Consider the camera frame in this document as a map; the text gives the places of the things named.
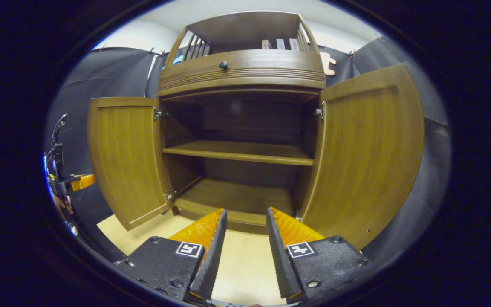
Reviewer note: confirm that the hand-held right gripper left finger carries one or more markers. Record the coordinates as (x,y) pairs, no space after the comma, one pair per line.
(213,256)

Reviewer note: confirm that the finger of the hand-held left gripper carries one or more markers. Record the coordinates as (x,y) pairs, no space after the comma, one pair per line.
(82,182)

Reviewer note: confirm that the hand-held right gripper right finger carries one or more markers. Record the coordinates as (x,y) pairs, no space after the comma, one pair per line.
(277,256)

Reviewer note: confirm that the wooden shoe cabinet door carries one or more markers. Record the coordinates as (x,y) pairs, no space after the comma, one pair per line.
(369,157)
(126,162)

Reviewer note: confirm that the wooden double-door shoe cabinet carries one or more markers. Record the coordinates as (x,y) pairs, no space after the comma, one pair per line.
(245,72)

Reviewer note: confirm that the metal door hinge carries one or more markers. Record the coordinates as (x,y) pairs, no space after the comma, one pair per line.
(298,216)
(158,114)
(320,111)
(170,195)

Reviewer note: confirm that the wooden cabinet drawer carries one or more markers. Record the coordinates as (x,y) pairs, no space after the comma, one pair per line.
(245,74)

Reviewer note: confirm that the wooden inner shelf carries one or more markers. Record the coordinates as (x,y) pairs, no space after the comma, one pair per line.
(245,152)

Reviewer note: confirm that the black backdrop cloth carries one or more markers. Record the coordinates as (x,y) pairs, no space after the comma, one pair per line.
(113,72)

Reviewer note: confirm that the black drawer knob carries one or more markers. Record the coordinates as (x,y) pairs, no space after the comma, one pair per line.
(223,65)

